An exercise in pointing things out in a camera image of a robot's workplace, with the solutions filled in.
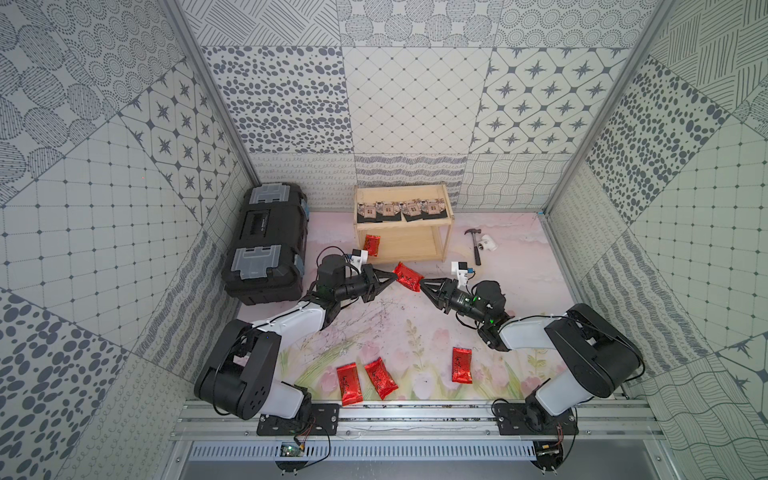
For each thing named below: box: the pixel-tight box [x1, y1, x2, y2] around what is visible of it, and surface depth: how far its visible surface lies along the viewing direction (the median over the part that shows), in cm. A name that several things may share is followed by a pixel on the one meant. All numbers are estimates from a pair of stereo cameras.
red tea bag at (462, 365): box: [452, 347, 473, 384], surface depth 83 cm
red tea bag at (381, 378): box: [364, 357, 399, 401], surface depth 80 cm
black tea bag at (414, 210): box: [400, 199, 428, 222], surface depth 95 cm
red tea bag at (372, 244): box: [364, 234, 381, 257], surface depth 108 cm
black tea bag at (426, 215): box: [422, 208, 448, 220], surface depth 93 cm
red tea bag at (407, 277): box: [392, 261, 425, 293], surface depth 83 cm
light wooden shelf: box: [353, 183, 454, 264], surface depth 97 cm
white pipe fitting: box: [478, 234, 498, 252], surface depth 110 cm
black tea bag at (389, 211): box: [376, 200, 402, 222], surface depth 94 cm
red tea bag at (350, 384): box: [336, 362, 364, 406], surface depth 80 cm
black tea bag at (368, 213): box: [357, 202, 380, 223], surface depth 93 cm
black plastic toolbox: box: [222, 183, 309, 305], surface depth 91 cm
